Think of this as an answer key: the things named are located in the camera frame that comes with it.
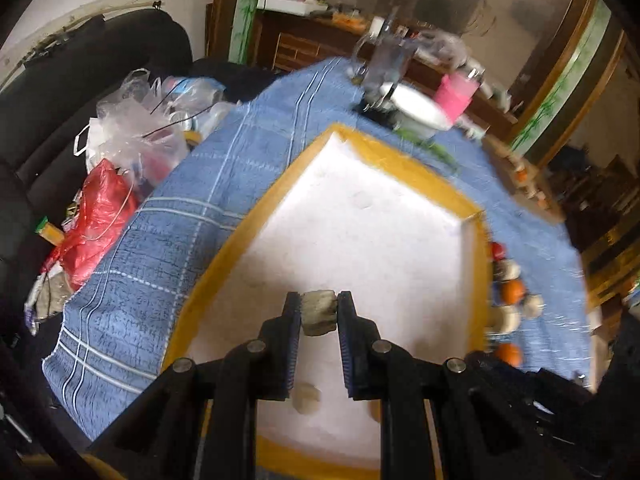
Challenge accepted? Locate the beige cylinder fruit piece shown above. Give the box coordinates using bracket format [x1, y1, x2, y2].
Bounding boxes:
[300, 289, 337, 337]

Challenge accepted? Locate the orange tangerine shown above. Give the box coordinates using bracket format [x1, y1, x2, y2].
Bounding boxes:
[369, 400, 382, 424]
[494, 342, 523, 367]
[499, 278, 526, 306]

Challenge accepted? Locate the beige chunk in tray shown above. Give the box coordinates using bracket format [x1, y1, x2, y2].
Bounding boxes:
[292, 382, 321, 416]

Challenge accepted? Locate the large beige cylinder piece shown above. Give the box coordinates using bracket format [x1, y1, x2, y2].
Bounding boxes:
[488, 306, 521, 335]

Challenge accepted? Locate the beige cylinder piece right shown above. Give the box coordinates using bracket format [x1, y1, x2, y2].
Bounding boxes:
[521, 294, 546, 320]

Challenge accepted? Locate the yellow rimmed white foam tray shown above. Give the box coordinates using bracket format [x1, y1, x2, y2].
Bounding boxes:
[166, 124, 491, 479]

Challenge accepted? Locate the beige cylinder piece far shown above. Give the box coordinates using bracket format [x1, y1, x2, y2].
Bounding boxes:
[495, 259, 522, 282]

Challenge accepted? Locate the blue patterned tablecloth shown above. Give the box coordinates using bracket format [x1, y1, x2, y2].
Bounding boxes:
[42, 58, 590, 439]

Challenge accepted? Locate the green leafy vegetable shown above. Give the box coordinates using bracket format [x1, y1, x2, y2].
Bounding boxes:
[394, 128, 458, 172]

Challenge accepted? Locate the red plastic bag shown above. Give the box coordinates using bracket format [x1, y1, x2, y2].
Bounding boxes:
[47, 159, 139, 292]

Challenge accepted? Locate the black small box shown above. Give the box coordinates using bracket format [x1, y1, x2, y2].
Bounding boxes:
[352, 100, 395, 128]

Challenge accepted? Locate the white bowl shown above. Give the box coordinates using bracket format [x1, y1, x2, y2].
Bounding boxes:
[390, 84, 454, 138]

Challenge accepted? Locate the clear plastic bag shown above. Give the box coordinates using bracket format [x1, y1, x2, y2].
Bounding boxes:
[74, 68, 235, 194]

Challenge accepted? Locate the pink knitted cup sleeve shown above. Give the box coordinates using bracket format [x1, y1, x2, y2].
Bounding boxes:
[433, 72, 480, 122]

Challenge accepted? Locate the clear glass pitcher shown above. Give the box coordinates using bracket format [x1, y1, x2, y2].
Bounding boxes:
[350, 34, 418, 100]

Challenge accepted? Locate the black sofa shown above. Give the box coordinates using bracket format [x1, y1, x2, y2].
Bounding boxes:
[0, 8, 281, 311]

